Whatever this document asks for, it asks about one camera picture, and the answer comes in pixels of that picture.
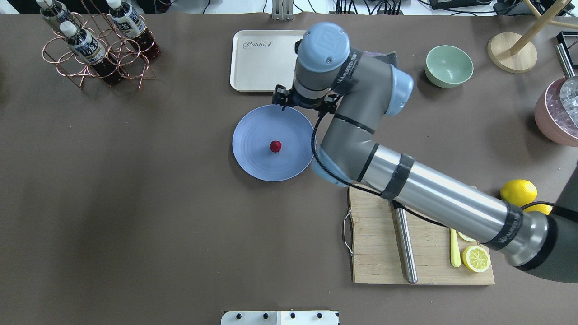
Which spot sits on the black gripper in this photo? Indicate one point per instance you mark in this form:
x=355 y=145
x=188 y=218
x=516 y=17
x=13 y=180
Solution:
x=308 y=103

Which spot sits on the red strawberry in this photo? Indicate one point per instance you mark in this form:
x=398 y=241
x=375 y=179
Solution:
x=275 y=146

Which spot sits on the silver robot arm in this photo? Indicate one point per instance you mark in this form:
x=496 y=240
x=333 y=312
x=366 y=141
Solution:
x=358 y=88

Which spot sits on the blue round plate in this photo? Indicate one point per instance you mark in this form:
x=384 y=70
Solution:
x=259 y=127

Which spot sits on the cream rabbit tray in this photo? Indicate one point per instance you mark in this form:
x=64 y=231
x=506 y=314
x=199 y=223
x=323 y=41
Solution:
x=263 y=59

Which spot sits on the grey folded cloth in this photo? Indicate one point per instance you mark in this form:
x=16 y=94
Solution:
x=388 y=58

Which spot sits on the green bowl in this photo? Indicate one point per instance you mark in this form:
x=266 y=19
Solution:
x=448 y=66

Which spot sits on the dark tea bottle middle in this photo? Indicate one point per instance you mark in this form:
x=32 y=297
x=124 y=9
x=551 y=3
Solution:
x=132 y=26

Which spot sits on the dark tea bottle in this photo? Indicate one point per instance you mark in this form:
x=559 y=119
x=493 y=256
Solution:
x=55 y=13
x=90 y=49
x=132 y=26

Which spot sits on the steel muddler black tip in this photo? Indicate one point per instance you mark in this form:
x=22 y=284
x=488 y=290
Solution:
x=406 y=249

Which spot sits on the dark tea bottle near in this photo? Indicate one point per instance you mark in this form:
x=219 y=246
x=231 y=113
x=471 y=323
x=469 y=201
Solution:
x=90 y=49

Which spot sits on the lemon half slice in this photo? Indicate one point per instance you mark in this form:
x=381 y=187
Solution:
x=465 y=237
x=476 y=259

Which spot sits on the wooden cup tree stand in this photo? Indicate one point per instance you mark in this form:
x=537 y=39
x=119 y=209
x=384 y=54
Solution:
x=514 y=53

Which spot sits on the yellow plastic knife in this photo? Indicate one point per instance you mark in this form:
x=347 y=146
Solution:
x=455 y=258

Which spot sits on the dark tea bottle far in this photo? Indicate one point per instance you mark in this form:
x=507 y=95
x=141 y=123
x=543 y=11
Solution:
x=55 y=13

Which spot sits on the yellow lemon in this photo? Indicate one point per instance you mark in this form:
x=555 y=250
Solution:
x=543 y=208
x=518 y=192

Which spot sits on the pink bowl with ice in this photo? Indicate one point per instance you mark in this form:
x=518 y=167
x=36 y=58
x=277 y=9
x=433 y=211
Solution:
x=551 y=117

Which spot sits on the steel ice scoop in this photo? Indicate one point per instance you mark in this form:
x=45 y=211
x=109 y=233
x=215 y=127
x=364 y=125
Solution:
x=568 y=93

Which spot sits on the copper wire bottle rack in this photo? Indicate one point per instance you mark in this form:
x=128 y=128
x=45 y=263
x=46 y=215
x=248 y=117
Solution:
x=111 y=47

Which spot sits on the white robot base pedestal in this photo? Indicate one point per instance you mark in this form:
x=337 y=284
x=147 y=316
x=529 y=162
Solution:
x=290 y=317

